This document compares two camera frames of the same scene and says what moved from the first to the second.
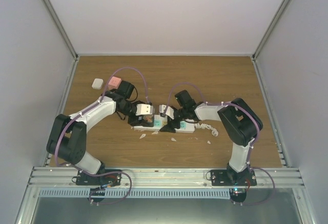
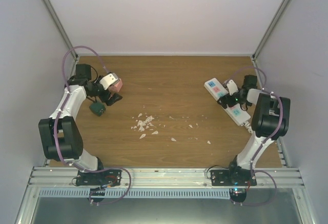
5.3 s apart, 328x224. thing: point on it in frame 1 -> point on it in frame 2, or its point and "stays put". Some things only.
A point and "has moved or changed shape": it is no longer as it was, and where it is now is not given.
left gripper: x=136 y=121 -> x=112 y=100
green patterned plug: x=148 y=120 has moved or changed shape
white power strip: x=184 y=126 -> x=217 y=90
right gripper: x=169 y=127 -> x=224 y=103
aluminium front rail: x=166 y=177 stays put
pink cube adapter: x=114 y=83 stays put
